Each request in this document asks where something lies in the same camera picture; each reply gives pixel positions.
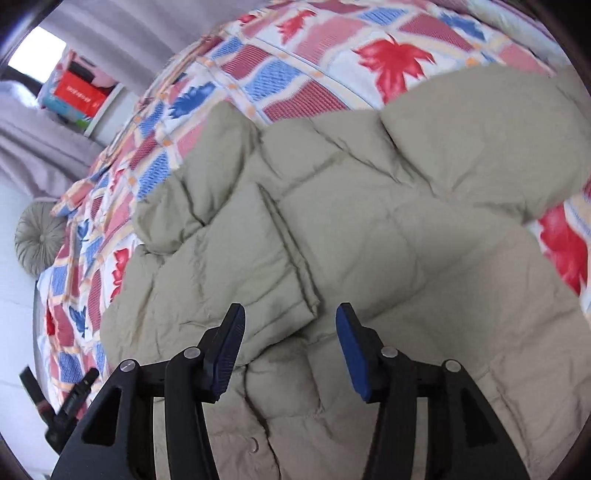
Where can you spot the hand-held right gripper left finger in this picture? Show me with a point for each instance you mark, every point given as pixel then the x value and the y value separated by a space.
pixel 228 350

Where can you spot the grey curtain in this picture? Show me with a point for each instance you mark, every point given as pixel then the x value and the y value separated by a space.
pixel 41 147

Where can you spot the window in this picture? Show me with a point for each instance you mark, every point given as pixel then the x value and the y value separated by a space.
pixel 39 53

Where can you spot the beige puffer jacket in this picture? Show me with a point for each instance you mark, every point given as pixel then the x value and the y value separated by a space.
pixel 369 221

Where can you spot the round grey pleated cushion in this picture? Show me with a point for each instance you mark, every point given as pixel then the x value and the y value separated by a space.
pixel 39 237

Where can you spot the white shelf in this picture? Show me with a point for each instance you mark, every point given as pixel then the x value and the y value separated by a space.
pixel 104 110

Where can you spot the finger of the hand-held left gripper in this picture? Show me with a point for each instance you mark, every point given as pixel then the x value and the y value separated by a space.
pixel 81 390
pixel 33 390

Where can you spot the pale blue box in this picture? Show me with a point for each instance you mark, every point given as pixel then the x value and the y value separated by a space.
pixel 55 108

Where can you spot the red box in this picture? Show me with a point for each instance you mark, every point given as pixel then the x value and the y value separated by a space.
pixel 78 94

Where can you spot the leaf print patchwork blanket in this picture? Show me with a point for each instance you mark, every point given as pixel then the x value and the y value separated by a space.
pixel 295 60

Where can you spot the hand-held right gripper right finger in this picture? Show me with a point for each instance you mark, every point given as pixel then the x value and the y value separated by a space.
pixel 353 350

